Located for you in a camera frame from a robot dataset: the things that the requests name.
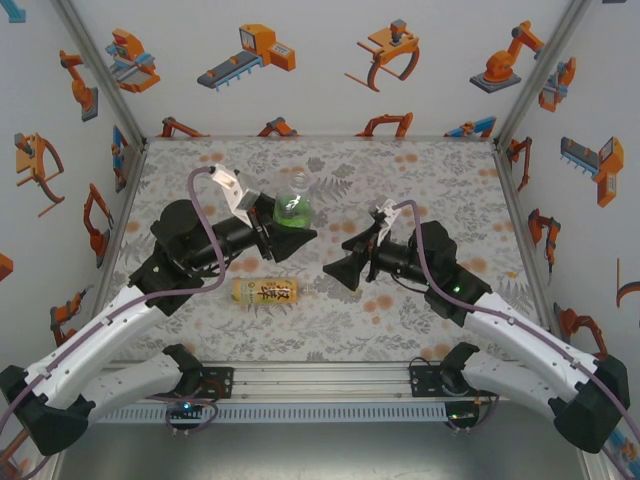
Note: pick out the clear bottle with green label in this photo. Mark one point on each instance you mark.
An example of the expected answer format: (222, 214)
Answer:
(292, 212)

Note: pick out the aluminium right corner post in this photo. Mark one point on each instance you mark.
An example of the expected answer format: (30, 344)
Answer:
(540, 70)

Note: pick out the aluminium frame leg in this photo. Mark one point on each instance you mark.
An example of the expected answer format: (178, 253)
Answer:
(597, 465)

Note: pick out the aluminium left side rail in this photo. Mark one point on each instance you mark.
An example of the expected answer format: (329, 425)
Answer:
(125, 200)

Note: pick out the aluminium right side rail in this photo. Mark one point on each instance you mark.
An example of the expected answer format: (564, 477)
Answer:
(520, 225)

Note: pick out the left controller board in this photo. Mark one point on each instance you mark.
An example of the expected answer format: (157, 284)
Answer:
(187, 407)

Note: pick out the right controller board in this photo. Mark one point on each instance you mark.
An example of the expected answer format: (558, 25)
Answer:
(462, 415)

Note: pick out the yellow tea bottle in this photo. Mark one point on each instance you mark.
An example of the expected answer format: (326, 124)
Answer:
(265, 291)

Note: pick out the controller board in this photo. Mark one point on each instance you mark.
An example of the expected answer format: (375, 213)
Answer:
(462, 415)
(187, 407)

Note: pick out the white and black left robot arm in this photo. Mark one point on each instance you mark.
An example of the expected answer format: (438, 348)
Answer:
(100, 330)

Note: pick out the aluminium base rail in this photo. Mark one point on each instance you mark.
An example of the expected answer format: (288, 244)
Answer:
(320, 382)

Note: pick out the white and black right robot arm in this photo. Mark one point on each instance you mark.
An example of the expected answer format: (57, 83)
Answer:
(525, 325)

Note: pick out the floral patterned table mat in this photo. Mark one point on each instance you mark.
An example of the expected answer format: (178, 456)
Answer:
(425, 175)

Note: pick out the aluminium left corner post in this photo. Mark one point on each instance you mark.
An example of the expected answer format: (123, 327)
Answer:
(100, 75)

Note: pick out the aluminium corner post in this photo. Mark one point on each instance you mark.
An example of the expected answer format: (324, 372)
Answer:
(540, 70)
(100, 75)

